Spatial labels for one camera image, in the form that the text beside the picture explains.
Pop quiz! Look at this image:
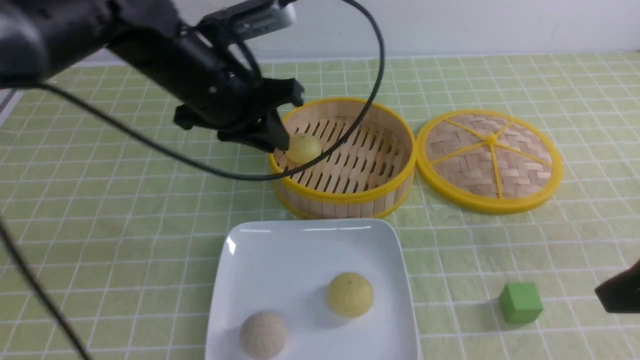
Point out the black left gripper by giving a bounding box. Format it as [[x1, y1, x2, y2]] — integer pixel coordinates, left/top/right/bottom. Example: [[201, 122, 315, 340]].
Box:
[[107, 22, 305, 153]]

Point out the green cube block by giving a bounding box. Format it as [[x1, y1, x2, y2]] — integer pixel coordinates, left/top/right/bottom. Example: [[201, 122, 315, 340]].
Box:
[[498, 282, 544, 324]]

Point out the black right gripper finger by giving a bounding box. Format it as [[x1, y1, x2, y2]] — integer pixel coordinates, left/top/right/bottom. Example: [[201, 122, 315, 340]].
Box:
[[594, 261, 640, 314]]

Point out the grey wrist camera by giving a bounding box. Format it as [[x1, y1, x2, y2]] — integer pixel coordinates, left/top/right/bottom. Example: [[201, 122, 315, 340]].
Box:
[[196, 0, 297, 40]]

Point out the yellow steamed bun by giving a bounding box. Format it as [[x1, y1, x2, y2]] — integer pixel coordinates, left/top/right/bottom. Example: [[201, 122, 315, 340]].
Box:
[[326, 272, 374, 319], [285, 133, 323, 165]]

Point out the beige steamed bun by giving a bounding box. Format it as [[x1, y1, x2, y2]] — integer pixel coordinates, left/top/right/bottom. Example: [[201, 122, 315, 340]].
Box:
[[238, 311, 288, 360]]

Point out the white square plate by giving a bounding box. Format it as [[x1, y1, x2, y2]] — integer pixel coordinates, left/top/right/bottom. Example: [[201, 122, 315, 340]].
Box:
[[204, 218, 423, 360]]

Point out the bamboo steamer basket yellow rim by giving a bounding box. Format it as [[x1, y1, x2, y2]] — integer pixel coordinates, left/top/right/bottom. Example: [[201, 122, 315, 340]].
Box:
[[272, 97, 417, 219]]

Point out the woven bamboo steamer lid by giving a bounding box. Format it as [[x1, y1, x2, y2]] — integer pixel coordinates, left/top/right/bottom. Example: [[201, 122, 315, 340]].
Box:
[[415, 109, 563, 215]]

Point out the black cable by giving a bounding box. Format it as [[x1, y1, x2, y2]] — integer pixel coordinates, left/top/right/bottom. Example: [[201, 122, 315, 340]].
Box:
[[0, 0, 386, 360]]

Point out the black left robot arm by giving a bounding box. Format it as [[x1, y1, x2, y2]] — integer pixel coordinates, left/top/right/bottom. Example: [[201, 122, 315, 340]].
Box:
[[0, 0, 304, 153]]

